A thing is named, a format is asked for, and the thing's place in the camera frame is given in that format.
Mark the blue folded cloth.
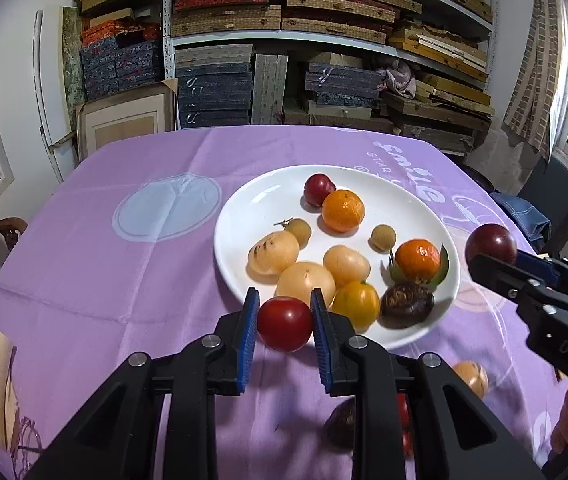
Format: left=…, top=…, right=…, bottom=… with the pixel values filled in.
left=494, top=192, right=552, bottom=253

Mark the white metal shelf rack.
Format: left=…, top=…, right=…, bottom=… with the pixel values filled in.
left=161, top=0, right=497, bottom=126

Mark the green patterned panel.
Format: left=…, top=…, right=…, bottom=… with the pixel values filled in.
left=61, top=7, right=87, bottom=106

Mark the brown longan with stem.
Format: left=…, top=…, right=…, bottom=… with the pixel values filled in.
left=274, top=217, right=313, bottom=249

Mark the dark brown round fruit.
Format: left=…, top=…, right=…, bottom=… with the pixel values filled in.
left=323, top=397, right=359, bottom=451

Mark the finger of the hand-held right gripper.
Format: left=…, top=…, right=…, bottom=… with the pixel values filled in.
left=516, top=251, right=568, bottom=287
left=470, top=254, right=559, bottom=307

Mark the white oval plate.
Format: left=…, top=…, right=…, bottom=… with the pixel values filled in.
left=214, top=165, right=460, bottom=352

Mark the dark purple passion fruit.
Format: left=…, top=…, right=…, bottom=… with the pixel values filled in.
left=380, top=281, right=435, bottom=331

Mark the pale round pear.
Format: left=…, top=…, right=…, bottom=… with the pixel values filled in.
left=276, top=261, right=337, bottom=313

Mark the framed picture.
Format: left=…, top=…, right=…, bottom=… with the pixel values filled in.
left=75, top=80, right=179, bottom=161

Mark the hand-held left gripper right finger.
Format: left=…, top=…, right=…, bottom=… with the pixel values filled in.
left=310, top=287, right=547, bottom=480

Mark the dark red plum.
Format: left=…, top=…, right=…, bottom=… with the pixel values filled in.
left=465, top=223, right=518, bottom=267
left=304, top=173, right=337, bottom=208

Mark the orange mandarin with green leaves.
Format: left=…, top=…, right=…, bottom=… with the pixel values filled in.
left=388, top=239, right=450, bottom=286

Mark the purple printed tablecloth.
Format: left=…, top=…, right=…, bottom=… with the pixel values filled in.
left=0, top=125, right=559, bottom=480

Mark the orange tomato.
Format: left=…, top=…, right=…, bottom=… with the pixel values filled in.
left=331, top=280, right=381, bottom=333

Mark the white board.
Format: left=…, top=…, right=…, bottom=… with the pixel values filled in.
left=34, top=7, right=80, bottom=181

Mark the stack of blue patterned boxes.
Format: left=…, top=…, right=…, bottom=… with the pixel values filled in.
left=80, top=40, right=165, bottom=101

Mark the stack of woven bamboo boxes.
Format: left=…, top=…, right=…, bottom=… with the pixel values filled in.
left=171, top=5, right=282, bottom=38

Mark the small pale round fruit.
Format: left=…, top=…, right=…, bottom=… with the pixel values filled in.
left=323, top=245, right=371, bottom=288

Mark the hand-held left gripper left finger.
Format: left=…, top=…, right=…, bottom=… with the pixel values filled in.
left=24, top=287, right=261, bottom=480

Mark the stack of wooden boxes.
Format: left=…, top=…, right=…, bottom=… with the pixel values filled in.
left=384, top=15, right=497, bottom=153

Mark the pale pear with dark marks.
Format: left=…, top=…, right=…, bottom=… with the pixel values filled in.
left=248, top=230, right=301, bottom=277

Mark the brick patterned curtain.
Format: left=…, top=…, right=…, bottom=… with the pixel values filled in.
left=504, top=0, right=568, bottom=161

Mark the black stool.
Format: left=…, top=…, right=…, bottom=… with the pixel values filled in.
left=461, top=162, right=497, bottom=193

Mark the stack of dark grey boxes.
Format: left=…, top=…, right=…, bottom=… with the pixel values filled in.
left=174, top=45, right=255, bottom=128

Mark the pink cloth bundle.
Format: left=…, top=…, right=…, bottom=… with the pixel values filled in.
left=384, top=60, right=417, bottom=98

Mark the small yellow longan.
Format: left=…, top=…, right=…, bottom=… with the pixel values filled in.
left=370, top=224, right=397, bottom=252

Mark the pale yellow oval fruit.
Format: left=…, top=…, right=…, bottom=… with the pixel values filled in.
left=451, top=360, right=489, bottom=401

